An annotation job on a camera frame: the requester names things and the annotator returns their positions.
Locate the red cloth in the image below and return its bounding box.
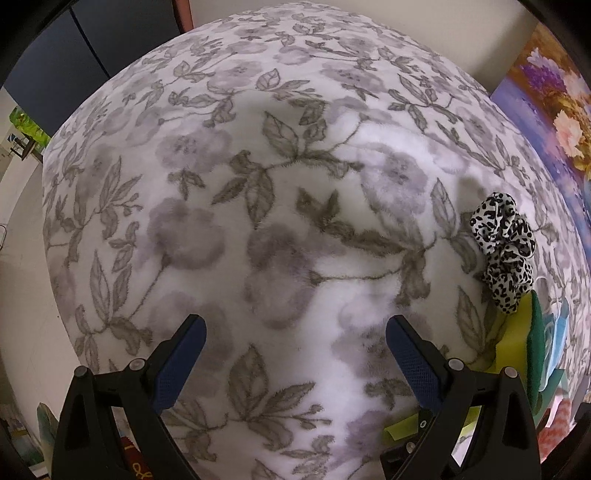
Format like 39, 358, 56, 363
119, 434, 155, 480

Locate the reddish brown wooden post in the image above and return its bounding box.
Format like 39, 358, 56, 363
172, 0, 195, 32

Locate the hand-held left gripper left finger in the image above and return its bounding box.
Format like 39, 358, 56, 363
51, 314, 207, 480

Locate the yellow green sponge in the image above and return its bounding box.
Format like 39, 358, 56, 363
496, 291, 549, 407

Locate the grey floral fleece blanket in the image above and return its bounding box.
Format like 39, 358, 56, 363
41, 0, 587, 480

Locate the dark blue cabinet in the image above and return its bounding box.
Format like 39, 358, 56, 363
4, 0, 186, 89

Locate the colourful printed bag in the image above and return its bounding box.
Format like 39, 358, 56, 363
36, 401, 60, 462

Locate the green picture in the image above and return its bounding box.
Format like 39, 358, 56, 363
9, 105, 52, 145

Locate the blue face mask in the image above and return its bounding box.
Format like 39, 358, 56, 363
538, 295, 572, 393

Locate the floral painting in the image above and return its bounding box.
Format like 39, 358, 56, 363
489, 23, 591, 241

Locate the teal box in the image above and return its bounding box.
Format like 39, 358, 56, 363
536, 368, 568, 417

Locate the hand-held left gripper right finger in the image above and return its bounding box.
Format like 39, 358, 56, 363
386, 315, 542, 480

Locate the leopard print scrunchie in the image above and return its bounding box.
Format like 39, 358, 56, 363
470, 193, 537, 315

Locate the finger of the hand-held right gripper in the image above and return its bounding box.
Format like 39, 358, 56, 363
381, 412, 437, 468

